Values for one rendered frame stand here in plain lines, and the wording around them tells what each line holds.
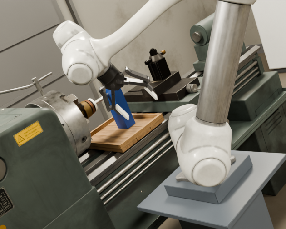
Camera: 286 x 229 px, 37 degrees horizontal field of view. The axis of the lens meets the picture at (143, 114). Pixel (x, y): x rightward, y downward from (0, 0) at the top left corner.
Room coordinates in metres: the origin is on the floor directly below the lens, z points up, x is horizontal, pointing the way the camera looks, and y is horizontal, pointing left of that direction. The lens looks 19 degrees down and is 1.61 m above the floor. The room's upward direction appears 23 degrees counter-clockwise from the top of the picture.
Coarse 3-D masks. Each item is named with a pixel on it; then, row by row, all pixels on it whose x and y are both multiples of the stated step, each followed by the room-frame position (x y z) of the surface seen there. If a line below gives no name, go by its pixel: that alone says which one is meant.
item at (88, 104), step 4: (84, 100) 1.96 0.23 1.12; (88, 100) 1.95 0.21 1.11; (84, 104) 1.92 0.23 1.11; (88, 104) 1.92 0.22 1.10; (92, 104) 1.93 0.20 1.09; (84, 108) 1.90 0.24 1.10; (88, 108) 1.91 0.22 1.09; (92, 108) 1.93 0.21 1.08; (84, 112) 1.90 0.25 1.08; (88, 112) 1.90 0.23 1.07; (92, 112) 1.92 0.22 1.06; (84, 116) 1.91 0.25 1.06; (88, 116) 1.90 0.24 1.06
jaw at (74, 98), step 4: (64, 96) 1.81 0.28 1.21; (68, 96) 1.83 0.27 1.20; (72, 96) 1.83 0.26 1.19; (64, 100) 1.79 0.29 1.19; (68, 100) 1.79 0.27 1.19; (72, 100) 1.81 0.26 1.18; (76, 100) 1.83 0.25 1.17; (76, 104) 1.84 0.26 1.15; (80, 104) 1.86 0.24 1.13; (80, 108) 1.88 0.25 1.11
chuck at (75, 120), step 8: (40, 96) 1.87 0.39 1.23; (48, 96) 1.82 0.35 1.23; (56, 96) 1.80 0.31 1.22; (56, 104) 1.76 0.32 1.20; (64, 104) 1.76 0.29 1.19; (72, 104) 1.77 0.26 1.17; (64, 112) 1.73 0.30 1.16; (72, 112) 1.74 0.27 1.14; (80, 112) 1.76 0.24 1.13; (64, 120) 1.71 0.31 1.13; (72, 120) 1.72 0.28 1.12; (80, 120) 1.74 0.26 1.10; (72, 128) 1.71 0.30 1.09; (80, 128) 1.73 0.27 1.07; (88, 128) 1.75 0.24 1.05; (80, 136) 1.73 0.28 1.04; (88, 136) 1.76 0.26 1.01; (80, 144) 1.73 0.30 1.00; (88, 144) 1.78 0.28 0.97; (80, 152) 1.77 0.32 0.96
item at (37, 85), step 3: (33, 78) 1.86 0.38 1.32; (36, 78) 1.87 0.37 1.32; (33, 81) 1.86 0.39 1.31; (36, 81) 1.86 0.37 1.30; (36, 84) 1.86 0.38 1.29; (39, 84) 1.87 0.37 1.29; (36, 87) 1.86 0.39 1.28; (39, 87) 1.86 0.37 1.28; (39, 90) 1.86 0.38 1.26; (42, 90) 1.87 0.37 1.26; (42, 93) 1.86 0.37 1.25
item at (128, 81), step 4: (120, 80) 1.47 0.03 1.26; (128, 80) 1.47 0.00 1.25; (132, 80) 1.48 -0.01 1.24; (136, 80) 1.48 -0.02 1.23; (140, 80) 1.48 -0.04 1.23; (124, 84) 1.47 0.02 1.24; (128, 84) 1.47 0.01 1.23; (132, 84) 1.47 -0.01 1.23; (136, 84) 1.47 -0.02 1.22; (140, 84) 1.47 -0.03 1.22; (144, 84) 1.47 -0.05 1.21
